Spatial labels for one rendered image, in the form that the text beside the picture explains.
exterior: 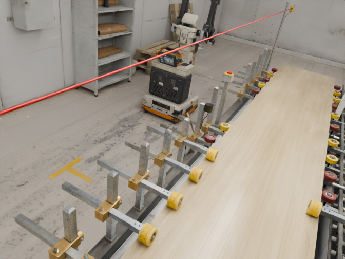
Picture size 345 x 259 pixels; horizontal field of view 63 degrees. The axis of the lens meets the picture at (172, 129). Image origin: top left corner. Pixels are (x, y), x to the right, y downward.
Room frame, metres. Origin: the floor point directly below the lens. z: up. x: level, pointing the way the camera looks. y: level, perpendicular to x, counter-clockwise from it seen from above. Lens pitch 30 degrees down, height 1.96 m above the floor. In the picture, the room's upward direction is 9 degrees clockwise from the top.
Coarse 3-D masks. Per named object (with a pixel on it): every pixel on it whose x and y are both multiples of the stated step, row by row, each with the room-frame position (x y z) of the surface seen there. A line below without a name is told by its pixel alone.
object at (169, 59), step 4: (160, 52) 3.60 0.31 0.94; (164, 52) 3.60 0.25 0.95; (164, 56) 3.59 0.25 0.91; (168, 56) 3.56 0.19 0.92; (172, 56) 3.53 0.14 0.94; (160, 60) 3.66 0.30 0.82; (164, 60) 3.62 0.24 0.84; (168, 60) 3.58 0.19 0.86; (172, 60) 3.55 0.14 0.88; (176, 60) 3.57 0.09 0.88; (180, 60) 3.57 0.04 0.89; (168, 64) 3.62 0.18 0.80; (172, 64) 3.58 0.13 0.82; (176, 64) 3.57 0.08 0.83
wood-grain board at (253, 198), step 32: (256, 96) 2.72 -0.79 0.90; (288, 96) 2.87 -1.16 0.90; (320, 96) 3.03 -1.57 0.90; (256, 128) 2.02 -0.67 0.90; (288, 128) 2.11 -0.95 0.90; (320, 128) 2.21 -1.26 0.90; (224, 160) 1.51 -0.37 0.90; (256, 160) 1.57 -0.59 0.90; (288, 160) 1.63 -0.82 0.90; (320, 160) 1.69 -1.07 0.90; (192, 192) 1.16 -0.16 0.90; (224, 192) 1.20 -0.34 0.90; (256, 192) 1.25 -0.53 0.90; (288, 192) 1.29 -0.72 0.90; (320, 192) 1.34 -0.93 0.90; (160, 224) 0.91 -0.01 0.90; (192, 224) 0.94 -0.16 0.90; (224, 224) 0.98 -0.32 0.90; (256, 224) 1.01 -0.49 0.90; (288, 224) 1.04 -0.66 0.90; (128, 256) 0.72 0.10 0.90; (160, 256) 0.75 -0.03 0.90; (192, 256) 0.77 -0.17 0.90; (224, 256) 0.80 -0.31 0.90; (256, 256) 0.82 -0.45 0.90; (288, 256) 0.85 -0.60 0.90
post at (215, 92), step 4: (216, 88) 2.07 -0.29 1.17; (216, 92) 2.06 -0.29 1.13; (212, 96) 2.08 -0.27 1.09; (216, 96) 2.06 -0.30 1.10; (212, 100) 2.07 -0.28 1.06; (216, 100) 2.08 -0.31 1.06; (212, 112) 2.06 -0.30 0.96; (208, 116) 2.07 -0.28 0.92; (212, 116) 2.07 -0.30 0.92; (208, 120) 2.07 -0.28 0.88; (204, 132) 2.07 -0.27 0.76; (208, 132) 2.08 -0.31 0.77; (204, 136) 2.07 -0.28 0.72
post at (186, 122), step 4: (184, 120) 1.62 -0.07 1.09; (188, 120) 1.61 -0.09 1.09; (184, 124) 1.62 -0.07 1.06; (188, 124) 1.62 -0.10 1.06; (184, 128) 1.61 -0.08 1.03; (188, 128) 1.63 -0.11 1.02; (184, 132) 1.61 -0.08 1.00; (184, 136) 1.61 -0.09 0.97; (180, 148) 1.61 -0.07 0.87; (184, 148) 1.63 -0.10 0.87; (180, 152) 1.61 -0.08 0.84; (180, 156) 1.61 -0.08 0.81; (180, 160) 1.61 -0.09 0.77
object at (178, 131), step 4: (160, 124) 1.93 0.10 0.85; (164, 124) 1.92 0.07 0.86; (172, 128) 1.88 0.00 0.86; (176, 132) 1.87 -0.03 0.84; (180, 132) 1.85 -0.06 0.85; (196, 140) 1.80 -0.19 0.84; (200, 140) 1.78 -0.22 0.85; (204, 140) 1.78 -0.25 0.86; (204, 144) 1.77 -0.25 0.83; (208, 144) 1.75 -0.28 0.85
